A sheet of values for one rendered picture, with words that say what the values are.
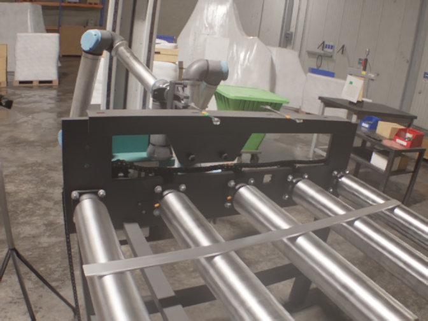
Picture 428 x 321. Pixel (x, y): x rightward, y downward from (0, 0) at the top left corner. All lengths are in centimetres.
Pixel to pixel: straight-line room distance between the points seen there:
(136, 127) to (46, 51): 803
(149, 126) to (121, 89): 127
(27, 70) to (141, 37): 697
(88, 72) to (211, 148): 93
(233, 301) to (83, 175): 64
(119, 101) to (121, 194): 127
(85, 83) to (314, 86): 656
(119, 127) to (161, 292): 52
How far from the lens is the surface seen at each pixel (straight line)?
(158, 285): 96
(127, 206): 121
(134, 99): 239
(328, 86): 795
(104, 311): 73
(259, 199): 121
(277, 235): 99
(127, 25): 232
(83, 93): 193
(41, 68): 910
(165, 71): 444
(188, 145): 119
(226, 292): 81
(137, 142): 240
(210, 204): 134
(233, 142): 127
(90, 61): 187
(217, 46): 490
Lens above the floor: 143
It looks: 20 degrees down
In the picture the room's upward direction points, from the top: 8 degrees clockwise
